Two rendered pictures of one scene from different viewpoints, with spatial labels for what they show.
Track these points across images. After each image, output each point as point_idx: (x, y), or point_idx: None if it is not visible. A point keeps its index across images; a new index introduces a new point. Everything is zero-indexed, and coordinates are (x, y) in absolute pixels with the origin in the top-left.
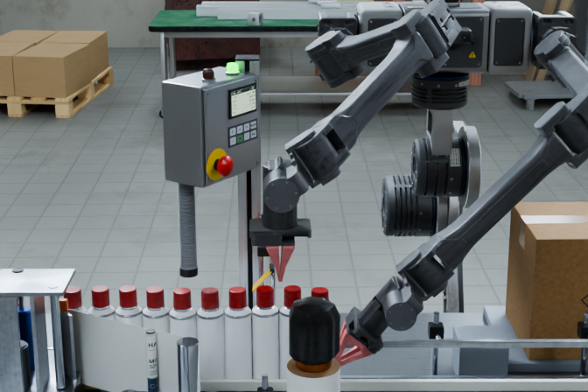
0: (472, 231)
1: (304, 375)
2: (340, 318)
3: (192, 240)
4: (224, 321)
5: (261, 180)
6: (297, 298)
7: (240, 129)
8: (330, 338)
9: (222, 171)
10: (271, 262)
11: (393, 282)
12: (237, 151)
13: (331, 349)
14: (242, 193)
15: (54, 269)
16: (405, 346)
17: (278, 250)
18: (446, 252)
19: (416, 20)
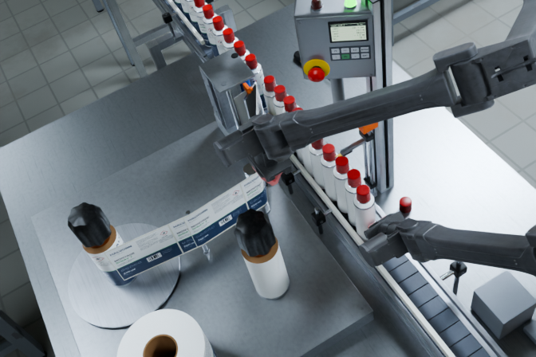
0: (443, 250)
1: (242, 249)
2: (512, 180)
3: (336, 93)
4: (443, 124)
5: (389, 82)
6: (351, 182)
7: (345, 50)
8: (246, 248)
9: (309, 79)
10: (341, 151)
11: (395, 227)
12: (343, 64)
13: (249, 253)
14: (368, 86)
15: (247, 67)
16: (418, 261)
17: (256, 172)
18: (422, 245)
19: (455, 60)
